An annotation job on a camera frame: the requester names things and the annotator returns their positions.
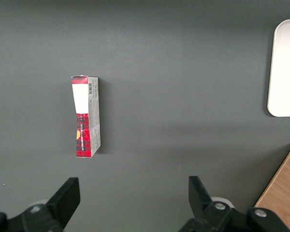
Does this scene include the red plaid cookie box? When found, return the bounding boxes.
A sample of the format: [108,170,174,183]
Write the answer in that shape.
[71,75,102,158]

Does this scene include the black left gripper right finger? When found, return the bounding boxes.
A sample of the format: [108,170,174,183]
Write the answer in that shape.
[177,175,290,232]

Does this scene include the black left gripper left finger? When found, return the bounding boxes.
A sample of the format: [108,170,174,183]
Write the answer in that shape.
[0,177,81,232]

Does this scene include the dark grey table mat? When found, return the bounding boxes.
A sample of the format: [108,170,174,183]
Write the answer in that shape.
[0,0,290,232]

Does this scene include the oak wooden drawer cabinet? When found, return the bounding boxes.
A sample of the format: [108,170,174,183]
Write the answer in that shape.
[253,143,290,232]

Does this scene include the cream rectangular tray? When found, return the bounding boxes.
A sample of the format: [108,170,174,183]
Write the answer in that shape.
[267,18,290,118]

